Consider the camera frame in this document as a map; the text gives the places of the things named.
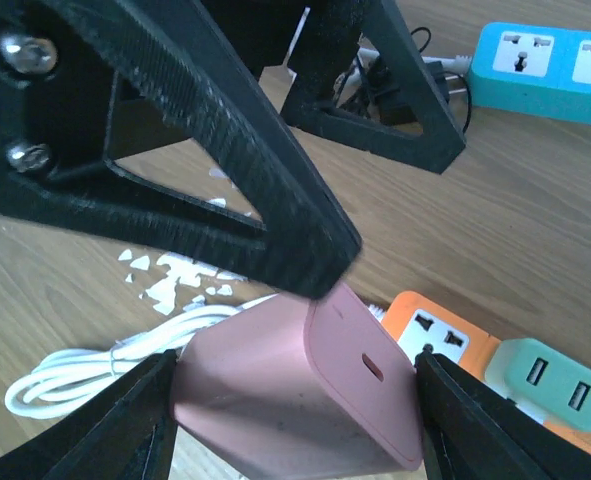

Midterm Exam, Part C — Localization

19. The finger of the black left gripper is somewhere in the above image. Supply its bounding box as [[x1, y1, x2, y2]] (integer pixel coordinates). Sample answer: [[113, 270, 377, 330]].
[[254, 1, 466, 174], [0, 1, 361, 299]]

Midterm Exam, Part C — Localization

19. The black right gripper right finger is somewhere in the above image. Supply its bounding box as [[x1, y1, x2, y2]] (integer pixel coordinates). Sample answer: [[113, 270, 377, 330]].
[[415, 351, 591, 480]]

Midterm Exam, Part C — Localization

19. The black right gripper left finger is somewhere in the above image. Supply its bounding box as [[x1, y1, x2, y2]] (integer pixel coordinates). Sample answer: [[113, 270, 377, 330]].
[[0, 350, 177, 479]]

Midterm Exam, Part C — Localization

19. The green charger plug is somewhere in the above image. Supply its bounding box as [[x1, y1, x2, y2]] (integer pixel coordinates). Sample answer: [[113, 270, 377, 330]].
[[484, 338, 591, 432]]

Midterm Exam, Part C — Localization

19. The orange power strip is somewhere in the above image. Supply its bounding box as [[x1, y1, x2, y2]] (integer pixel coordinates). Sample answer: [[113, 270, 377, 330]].
[[377, 291, 591, 455]]

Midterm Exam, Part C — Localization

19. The pink charger plug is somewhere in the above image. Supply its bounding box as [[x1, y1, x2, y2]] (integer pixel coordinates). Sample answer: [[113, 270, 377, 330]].
[[170, 284, 423, 479]]

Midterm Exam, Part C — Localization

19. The black power adapter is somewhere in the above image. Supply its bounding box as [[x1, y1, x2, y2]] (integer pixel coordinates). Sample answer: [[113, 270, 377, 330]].
[[332, 26, 474, 136]]

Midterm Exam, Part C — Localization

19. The teal power strip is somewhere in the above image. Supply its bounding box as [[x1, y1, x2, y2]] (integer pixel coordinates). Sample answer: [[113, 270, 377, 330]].
[[467, 22, 591, 125]]

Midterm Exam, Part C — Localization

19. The white orange-strip cable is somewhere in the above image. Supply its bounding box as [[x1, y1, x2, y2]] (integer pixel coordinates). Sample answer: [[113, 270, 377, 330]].
[[3, 293, 386, 421]]

